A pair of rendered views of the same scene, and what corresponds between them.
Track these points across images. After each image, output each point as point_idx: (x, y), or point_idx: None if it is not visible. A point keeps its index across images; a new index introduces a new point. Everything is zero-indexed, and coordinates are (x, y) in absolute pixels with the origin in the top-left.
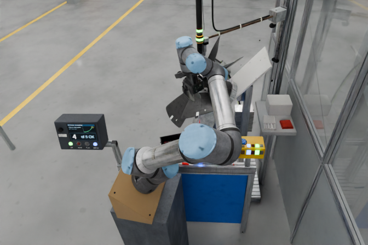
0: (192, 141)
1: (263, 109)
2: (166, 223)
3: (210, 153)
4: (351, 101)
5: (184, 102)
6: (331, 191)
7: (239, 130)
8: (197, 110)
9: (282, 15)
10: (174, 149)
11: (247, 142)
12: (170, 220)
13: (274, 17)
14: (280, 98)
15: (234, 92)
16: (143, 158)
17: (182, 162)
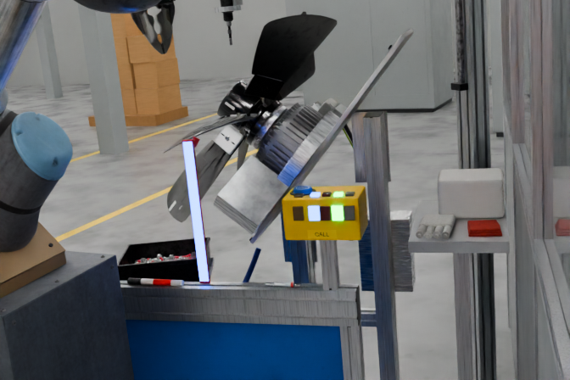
0: None
1: (433, 211)
2: (4, 318)
3: None
4: None
5: (205, 163)
6: (540, 292)
7: None
8: (205, 129)
9: None
10: None
11: (316, 192)
12: (31, 337)
13: None
14: (473, 171)
15: (325, 125)
16: None
17: (8, 13)
